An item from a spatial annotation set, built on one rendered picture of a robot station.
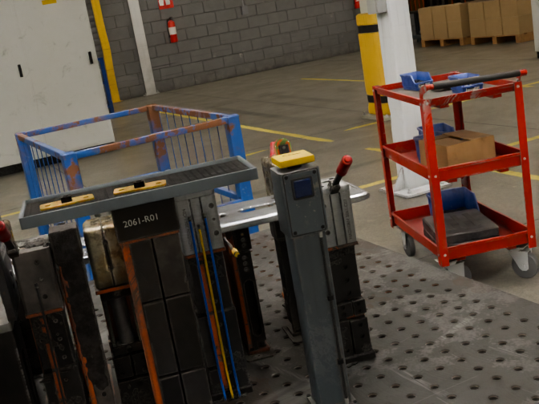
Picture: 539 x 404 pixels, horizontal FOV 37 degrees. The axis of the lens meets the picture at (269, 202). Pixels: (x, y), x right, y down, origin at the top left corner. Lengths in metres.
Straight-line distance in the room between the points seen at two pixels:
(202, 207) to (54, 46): 8.17
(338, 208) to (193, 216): 0.28
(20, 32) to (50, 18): 0.36
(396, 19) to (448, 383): 4.08
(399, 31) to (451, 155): 1.95
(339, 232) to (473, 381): 0.36
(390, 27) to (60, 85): 5.07
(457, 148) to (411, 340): 2.01
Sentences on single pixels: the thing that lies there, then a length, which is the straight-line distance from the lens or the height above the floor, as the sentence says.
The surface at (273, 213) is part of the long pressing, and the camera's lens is 1.63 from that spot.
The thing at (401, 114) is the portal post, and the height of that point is 0.54.
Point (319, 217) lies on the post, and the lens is 1.36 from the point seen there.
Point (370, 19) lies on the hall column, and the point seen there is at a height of 1.04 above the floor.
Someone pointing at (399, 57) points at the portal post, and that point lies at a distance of 5.43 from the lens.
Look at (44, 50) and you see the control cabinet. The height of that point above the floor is 1.27.
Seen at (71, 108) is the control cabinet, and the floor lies 0.58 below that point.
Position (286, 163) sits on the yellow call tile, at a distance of 1.33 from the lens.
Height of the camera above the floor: 1.42
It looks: 14 degrees down
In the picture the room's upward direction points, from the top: 10 degrees counter-clockwise
